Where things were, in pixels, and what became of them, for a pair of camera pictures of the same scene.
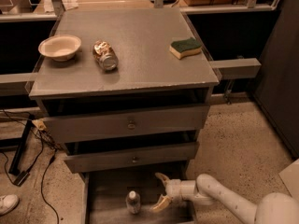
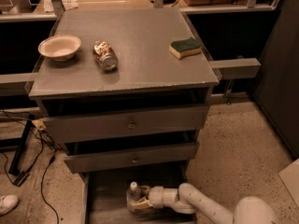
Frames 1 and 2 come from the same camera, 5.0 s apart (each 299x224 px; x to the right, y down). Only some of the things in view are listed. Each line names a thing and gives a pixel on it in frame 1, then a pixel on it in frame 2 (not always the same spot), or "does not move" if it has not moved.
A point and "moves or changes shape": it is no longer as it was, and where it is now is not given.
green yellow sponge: (185, 48) does not move
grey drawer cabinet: (131, 105) does not move
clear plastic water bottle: (133, 202) moves or changes shape
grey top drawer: (98, 126) does not move
